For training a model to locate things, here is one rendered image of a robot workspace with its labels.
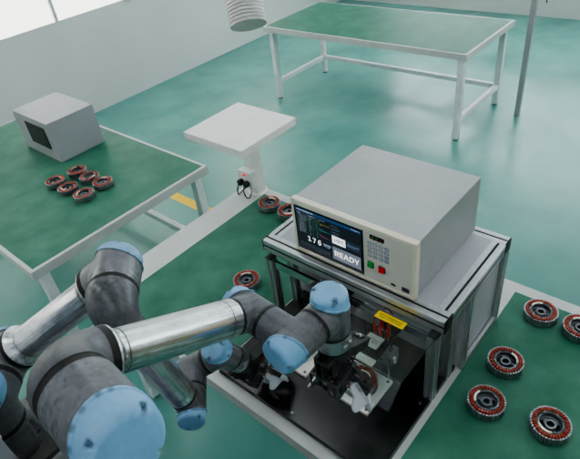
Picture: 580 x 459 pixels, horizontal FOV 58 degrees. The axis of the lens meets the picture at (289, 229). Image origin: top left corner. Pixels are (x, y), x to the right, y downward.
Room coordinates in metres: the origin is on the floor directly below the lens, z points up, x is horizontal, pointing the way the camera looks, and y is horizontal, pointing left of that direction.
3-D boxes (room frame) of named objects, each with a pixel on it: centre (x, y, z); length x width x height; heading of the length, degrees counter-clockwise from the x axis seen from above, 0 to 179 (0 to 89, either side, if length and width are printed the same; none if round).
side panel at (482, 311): (1.16, -0.58, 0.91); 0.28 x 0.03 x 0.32; 135
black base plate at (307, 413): (1.12, -0.08, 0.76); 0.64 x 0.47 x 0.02; 45
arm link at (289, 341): (0.67, 0.03, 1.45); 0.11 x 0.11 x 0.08; 41
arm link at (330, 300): (0.72, -0.06, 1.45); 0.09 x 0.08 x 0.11; 131
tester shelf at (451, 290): (1.34, -0.30, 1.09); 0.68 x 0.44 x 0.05; 45
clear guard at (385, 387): (0.97, -0.22, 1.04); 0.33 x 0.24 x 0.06; 135
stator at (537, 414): (0.81, -0.66, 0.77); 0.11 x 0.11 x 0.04
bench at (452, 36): (4.86, -1.08, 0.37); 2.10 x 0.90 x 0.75; 45
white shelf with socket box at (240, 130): (2.16, 0.16, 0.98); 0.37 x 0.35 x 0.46; 45
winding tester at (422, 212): (1.33, -0.31, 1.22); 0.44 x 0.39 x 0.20; 45
